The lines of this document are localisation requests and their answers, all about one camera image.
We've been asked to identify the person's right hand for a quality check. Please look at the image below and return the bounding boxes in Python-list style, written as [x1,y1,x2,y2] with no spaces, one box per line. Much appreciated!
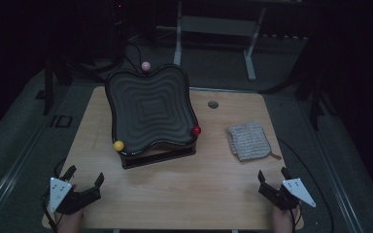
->
[271,205,301,233]

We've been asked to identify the black wavy ridged tray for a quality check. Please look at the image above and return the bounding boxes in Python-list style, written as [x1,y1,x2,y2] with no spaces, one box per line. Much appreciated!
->
[104,63,199,155]

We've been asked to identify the white metal stand frame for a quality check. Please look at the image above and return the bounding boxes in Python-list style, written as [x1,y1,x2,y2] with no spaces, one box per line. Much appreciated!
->
[173,0,268,82]

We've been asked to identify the left hand-held gripper cable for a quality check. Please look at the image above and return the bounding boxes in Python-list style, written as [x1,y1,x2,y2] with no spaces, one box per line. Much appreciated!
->
[41,188,60,233]

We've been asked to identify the person's left hand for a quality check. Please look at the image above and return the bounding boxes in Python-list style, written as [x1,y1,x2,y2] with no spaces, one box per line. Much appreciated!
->
[53,208,85,233]

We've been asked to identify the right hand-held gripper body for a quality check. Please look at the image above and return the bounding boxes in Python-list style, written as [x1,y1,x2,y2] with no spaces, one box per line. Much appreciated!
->
[257,178,317,212]

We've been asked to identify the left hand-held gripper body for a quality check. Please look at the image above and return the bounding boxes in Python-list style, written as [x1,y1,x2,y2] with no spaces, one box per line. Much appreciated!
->
[43,176,102,216]

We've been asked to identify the hand-held gripper cable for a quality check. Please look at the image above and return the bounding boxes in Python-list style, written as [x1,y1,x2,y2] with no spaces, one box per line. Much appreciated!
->
[289,207,303,233]
[41,188,60,233]

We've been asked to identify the black metal stand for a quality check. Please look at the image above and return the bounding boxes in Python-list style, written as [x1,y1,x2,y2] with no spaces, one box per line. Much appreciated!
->
[258,42,338,132]
[35,57,76,116]

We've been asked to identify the grey fluffy cloth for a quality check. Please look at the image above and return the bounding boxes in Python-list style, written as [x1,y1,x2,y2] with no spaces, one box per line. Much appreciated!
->
[226,120,283,163]

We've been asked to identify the right hand-held gripper cable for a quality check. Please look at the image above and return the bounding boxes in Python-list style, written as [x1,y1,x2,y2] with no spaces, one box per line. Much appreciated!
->
[289,207,303,233]

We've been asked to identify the black cable loop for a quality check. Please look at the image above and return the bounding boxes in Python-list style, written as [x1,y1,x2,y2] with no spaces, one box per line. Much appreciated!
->
[53,157,68,179]

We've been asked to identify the black long floor cable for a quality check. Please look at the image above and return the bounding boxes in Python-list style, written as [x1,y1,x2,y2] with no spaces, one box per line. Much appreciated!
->
[276,137,336,233]

